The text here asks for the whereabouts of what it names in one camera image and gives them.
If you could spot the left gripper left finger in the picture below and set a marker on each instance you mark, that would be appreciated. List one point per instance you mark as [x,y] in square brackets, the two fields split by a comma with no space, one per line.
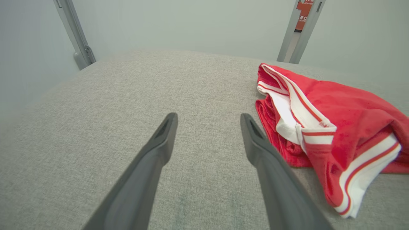
[137,191]

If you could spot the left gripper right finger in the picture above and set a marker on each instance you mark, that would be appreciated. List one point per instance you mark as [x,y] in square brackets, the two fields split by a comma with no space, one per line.
[281,191]

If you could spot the red jersey with lettering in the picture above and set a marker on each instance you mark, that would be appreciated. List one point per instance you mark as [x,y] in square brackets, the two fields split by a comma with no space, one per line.
[351,108]

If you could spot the grey metal frame post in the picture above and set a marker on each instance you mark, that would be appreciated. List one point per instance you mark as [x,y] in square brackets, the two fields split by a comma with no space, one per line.
[305,38]
[75,35]

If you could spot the orange wall sign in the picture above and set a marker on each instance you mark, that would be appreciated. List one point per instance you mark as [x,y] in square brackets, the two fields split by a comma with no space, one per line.
[303,16]

